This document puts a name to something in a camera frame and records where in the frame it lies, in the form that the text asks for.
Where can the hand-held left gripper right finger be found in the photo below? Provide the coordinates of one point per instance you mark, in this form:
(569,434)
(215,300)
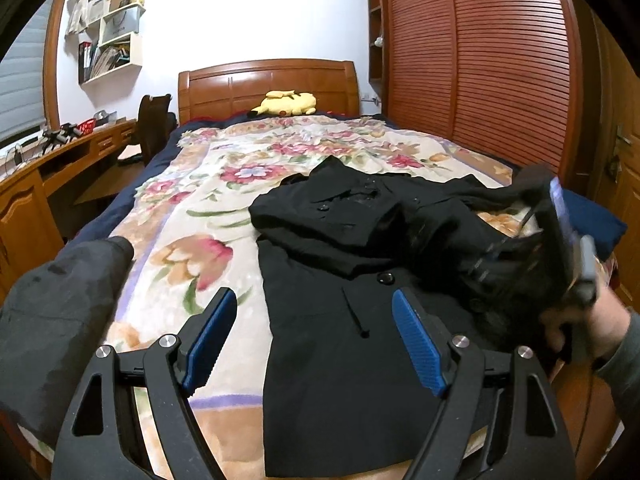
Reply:
(417,345)

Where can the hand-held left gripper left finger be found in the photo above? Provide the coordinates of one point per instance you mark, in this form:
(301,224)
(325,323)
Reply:
(210,340)

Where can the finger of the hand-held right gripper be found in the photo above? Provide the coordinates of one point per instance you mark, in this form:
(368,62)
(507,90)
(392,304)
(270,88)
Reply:
(500,262)

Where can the black coat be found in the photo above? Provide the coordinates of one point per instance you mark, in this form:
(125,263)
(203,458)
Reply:
(340,340)

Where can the person's right forearm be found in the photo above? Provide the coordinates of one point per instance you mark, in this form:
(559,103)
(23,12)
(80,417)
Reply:
(622,360)

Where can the person's right hand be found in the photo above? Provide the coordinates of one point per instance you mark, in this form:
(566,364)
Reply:
(595,320)

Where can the navy blue pillow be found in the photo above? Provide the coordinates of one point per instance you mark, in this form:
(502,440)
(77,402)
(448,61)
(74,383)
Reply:
(597,222)

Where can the floral blanket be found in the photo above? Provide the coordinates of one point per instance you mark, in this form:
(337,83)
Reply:
(200,200)

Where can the dark grey jacket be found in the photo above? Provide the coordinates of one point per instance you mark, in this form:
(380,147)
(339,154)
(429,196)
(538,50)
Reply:
(55,320)

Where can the wooden door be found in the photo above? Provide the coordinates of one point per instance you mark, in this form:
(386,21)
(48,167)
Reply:
(617,85)

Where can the wooden slatted wardrobe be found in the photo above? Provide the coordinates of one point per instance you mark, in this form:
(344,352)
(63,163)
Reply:
(475,60)

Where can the dark wooden chair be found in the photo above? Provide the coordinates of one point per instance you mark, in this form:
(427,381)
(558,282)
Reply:
(152,120)

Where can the wooden desk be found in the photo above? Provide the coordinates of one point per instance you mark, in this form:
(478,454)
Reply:
(25,195)

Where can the yellow plush toy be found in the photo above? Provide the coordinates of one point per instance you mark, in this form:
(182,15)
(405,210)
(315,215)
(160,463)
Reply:
(282,104)

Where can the red box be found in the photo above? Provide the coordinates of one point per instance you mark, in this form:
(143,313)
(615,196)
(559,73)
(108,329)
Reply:
(86,125)

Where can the wooden bed headboard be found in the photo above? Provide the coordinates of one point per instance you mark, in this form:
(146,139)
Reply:
(270,85)

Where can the grey window blind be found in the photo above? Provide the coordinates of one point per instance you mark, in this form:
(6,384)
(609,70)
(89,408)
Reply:
(25,95)

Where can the white wall shelf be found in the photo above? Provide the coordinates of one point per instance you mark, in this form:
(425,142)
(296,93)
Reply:
(112,35)

